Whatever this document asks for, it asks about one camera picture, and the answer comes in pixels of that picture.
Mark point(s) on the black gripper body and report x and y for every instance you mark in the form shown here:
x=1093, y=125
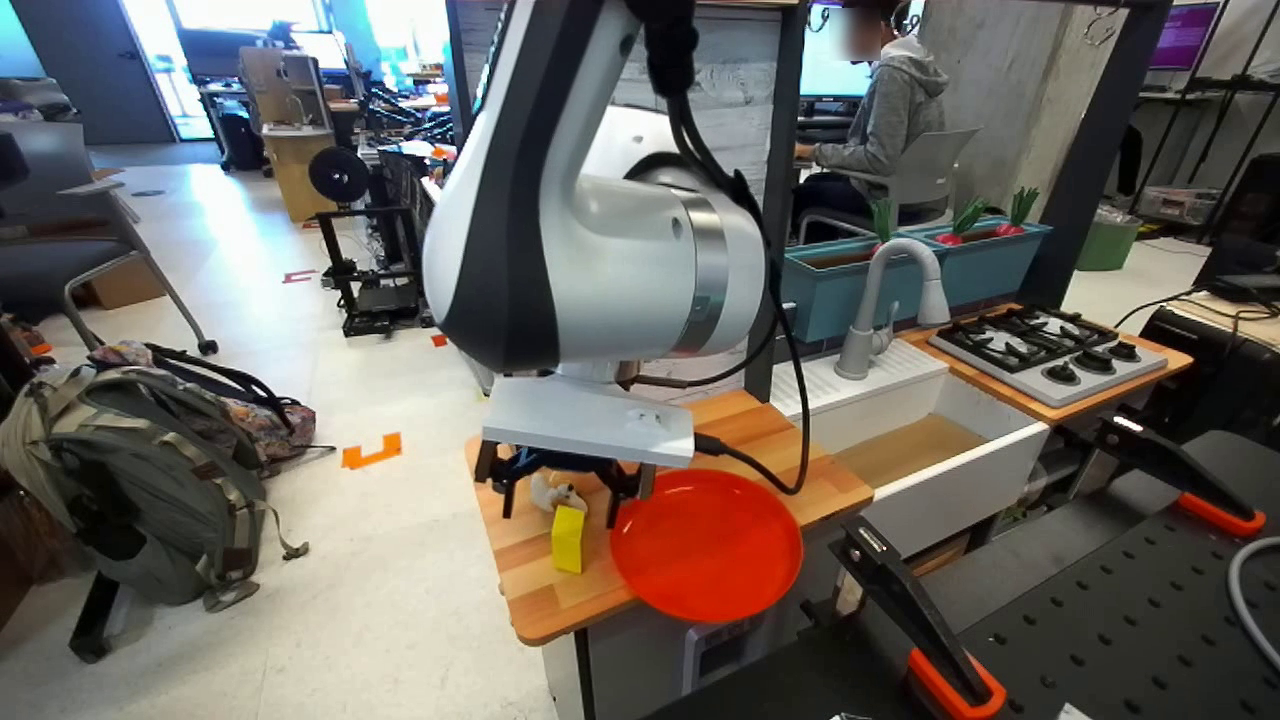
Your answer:
x=624, y=479

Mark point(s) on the yellow block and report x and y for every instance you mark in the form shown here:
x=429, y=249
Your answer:
x=570, y=540

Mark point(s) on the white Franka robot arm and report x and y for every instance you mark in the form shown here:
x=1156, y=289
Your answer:
x=587, y=264

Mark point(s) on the small cream object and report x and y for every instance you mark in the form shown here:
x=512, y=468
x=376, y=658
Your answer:
x=549, y=488

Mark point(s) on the orange plate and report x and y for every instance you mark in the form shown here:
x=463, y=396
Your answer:
x=705, y=545

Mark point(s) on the wooden toy kitchen counter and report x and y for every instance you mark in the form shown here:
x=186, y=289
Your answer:
x=534, y=601

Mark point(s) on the orange floor marker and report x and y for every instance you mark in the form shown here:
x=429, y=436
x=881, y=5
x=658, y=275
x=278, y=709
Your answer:
x=369, y=453

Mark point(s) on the black equipment stand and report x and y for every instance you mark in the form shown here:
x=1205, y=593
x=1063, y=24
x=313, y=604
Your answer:
x=375, y=292

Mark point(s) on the teal planter box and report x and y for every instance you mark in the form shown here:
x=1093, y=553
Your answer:
x=992, y=264
x=820, y=292

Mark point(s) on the grey toy faucet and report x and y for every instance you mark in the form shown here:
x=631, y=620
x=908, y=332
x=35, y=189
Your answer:
x=864, y=332

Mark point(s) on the white toy sink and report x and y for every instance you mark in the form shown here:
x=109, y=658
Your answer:
x=987, y=465

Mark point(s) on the grey green backpack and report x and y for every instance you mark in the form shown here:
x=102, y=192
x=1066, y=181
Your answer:
x=146, y=482

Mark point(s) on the toy radish green leaves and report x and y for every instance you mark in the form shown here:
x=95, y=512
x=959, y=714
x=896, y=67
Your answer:
x=886, y=215
x=992, y=218

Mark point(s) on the beige wooden cabinet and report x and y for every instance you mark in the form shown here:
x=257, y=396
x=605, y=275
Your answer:
x=300, y=173

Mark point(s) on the grey toy stove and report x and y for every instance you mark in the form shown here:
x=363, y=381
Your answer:
x=1052, y=359

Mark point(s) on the person in grey hoodie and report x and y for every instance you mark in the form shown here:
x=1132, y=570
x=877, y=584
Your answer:
x=900, y=103

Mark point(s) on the grey metal-legged chair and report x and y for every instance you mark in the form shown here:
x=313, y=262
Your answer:
x=55, y=252

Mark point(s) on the black perforated board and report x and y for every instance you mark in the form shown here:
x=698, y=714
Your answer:
x=1132, y=624

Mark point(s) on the green bin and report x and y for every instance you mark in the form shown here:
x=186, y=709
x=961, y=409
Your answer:
x=1106, y=240

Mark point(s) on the black office chair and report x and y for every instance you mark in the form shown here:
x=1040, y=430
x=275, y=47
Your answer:
x=1245, y=225

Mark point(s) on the purple screen monitor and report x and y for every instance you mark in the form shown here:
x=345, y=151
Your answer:
x=1187, y=32

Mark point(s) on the white wrist mount plate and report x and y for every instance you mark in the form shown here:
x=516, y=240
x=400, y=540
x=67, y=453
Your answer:
x=587, y=422

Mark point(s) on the black frame post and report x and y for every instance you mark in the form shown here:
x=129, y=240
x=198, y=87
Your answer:
x=785, y=132
x=1086, y=173

